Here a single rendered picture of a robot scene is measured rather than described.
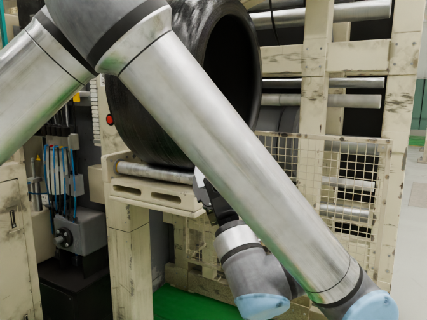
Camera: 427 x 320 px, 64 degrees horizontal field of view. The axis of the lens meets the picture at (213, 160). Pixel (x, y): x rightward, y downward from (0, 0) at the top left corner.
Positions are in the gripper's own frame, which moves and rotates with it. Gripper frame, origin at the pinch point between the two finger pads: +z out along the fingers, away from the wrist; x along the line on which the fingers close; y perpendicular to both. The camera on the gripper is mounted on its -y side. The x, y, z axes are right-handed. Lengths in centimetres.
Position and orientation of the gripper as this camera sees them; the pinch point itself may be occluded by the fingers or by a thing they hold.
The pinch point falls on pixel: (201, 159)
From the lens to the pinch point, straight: 81.4
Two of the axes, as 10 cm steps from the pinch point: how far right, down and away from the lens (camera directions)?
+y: 1.7, 5.9, 7.9
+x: 9.3, -3.6, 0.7
